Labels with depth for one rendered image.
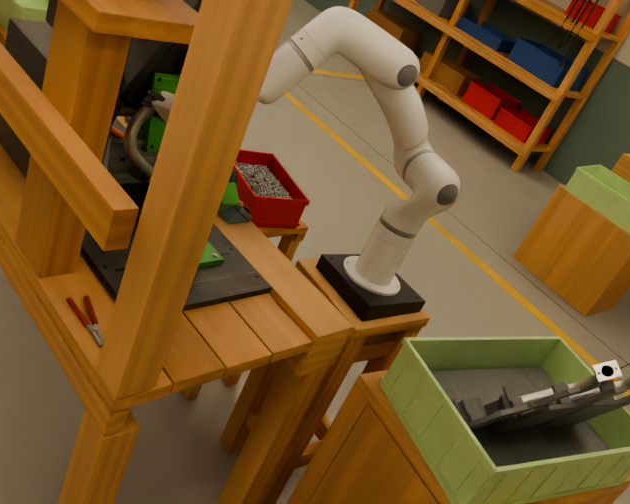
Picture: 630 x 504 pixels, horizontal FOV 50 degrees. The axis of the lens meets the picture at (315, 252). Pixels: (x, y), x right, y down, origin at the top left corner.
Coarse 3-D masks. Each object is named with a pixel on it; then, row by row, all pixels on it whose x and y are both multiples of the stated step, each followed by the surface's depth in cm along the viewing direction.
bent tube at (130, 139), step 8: (144, 112) 170; (152, 112) 171; (136, 120) 169; (144, 120) 170; (128, 128) 169; (136, 128) 169; (128, 136) 169; (136, 136) 171; (128, 144) 170; (128, 152) 171; (136, 152) 172; (136, 160) 173; (144, 160) 175; (144, 168) 176; (152, 168) 178
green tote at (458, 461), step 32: (416, 352) 170; (448, 352) 184; (480, 352) 190; (512, 352) 198; (544, 352) 205; (384, 384) 178; (416, 384) 168; (416, 416) 167; (448, 416) 158; (608, 416) 189; (448, 448) 157; (480, 448) 149; (448, 480) 157; (480, 480) 148; (512, 480) 152; (544, 480) 160; (576, 480) 169; (608, 480) 179
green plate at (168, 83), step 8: (152, 80) 172; (160, 80) 173; (168, 80) 174; (176, 80) 176; (152, 88) 173; (160, 88) 174; (168, 88) 175; (176, 88) 177; (152, 120) 176; (160, 120) 177; (144, 128) 180; (152, 128) 177; (160, 128) 178; (152, 136) 178; (160, 136) 179; (152, 144) 178; (160, 144) 180; (152, 152) 179
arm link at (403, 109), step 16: (368, 80) 170; (384, 96) 169; (400, 96) 168; (416, 96) 169; (384, 112) 171; (400, 112) 168; (416, 112) 169; (400, 128) 172; (416, 128) 172; (400, 144) 177; (416, 144) 177; (400, 160) 188; (400, 176) 192
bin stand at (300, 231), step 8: (304, 224) 237; (264, 232) 222; (272, 232) 224; (280, 232) 227; (288, 232) 230; (296, 232) 233; (304, 232) 236; (280, 240) 239; (288, 240) 236; (296, 240) 236; (280, 248) 240; (288, 248) 237; (296, 248) 240; (288, 256) 240; (232, 376) 269; (240, 376) 273; (232, 384) 273; (184, 392) 258; (192, 392) 257
